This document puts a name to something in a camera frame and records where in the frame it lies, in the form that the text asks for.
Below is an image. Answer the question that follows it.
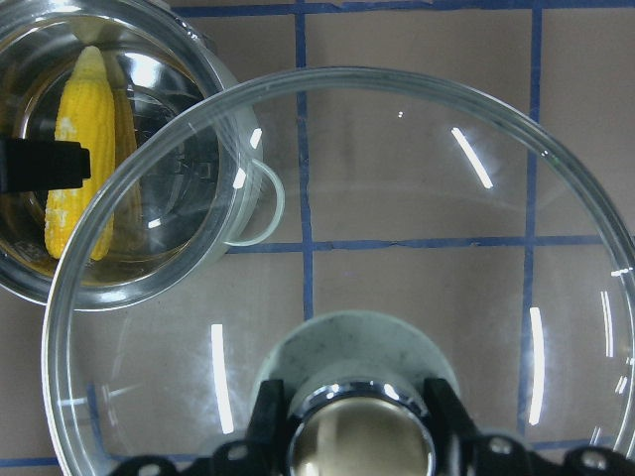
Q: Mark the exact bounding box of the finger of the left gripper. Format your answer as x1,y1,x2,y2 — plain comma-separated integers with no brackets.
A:
1,138,91,194

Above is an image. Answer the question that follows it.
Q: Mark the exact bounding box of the white cooking pot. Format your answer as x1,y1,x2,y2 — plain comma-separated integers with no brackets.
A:
1,1,285,311

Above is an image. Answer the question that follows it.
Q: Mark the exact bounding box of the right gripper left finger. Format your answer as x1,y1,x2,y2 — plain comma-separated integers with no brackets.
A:
111,379,286,475

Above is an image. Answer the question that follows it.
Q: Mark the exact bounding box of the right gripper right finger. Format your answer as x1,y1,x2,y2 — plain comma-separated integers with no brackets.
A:
424,378,634,475

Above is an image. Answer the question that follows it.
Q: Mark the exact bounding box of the glass pot lid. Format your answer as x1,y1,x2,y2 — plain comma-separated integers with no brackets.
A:
42,67,634,475

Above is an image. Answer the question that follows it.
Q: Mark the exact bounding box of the yellow corn cob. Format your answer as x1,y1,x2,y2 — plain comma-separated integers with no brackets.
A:
44,46,137,259

